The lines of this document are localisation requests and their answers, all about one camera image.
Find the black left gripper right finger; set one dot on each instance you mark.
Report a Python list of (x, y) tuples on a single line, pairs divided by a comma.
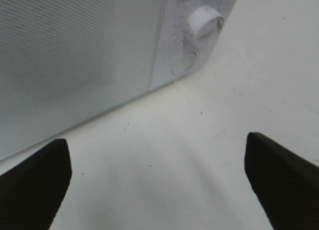
[(286, 185)]

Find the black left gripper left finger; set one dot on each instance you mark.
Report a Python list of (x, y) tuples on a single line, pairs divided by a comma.
[(31, 193)]

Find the white microwave knob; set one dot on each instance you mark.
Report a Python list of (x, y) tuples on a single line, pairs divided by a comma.
[(203, 23)]

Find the round white door button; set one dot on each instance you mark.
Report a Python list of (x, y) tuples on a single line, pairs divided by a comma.
[(184, 63)]

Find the white microwave oven body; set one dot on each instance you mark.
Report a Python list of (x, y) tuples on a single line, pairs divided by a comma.
[(172, 42)]

